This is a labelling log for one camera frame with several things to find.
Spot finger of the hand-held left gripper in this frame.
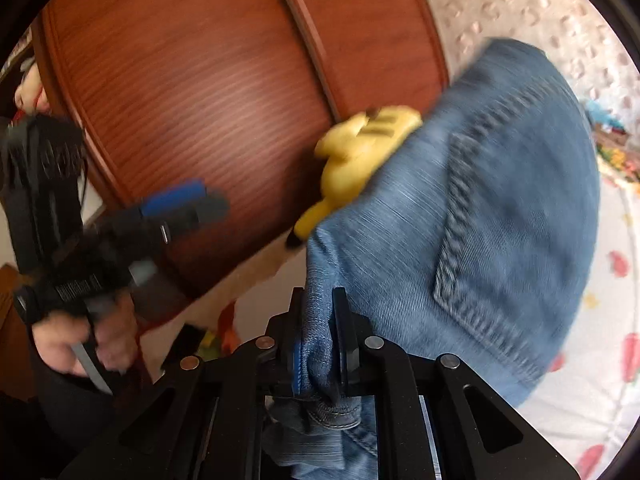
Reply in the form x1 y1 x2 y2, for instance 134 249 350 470
134 179 208 217
159 189 232 235

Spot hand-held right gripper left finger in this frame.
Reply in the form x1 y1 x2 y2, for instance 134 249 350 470
60 287 306 480

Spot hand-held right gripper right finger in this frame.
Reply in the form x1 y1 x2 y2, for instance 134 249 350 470
332 287 583 480

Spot blue denim pants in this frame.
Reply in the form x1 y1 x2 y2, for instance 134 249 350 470
262 37 601 480

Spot person's left forearm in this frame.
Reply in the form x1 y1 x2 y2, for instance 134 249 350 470
25 340 151 461

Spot person's left hand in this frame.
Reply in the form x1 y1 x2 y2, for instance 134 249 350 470
31 294 140 380

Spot red and white plush toy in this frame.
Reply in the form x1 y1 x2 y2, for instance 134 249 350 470
12 57 52 115

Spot yellow plush toy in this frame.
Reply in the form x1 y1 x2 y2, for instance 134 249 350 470
285 105 423 252

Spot floral blanket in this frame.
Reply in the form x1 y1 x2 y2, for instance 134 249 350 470
594 130 640 184

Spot cardboard box with blue contents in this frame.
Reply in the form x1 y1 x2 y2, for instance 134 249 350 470
584 100 628 137

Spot circle pattern curtain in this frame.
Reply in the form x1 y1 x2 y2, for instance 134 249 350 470
405 0 640 111

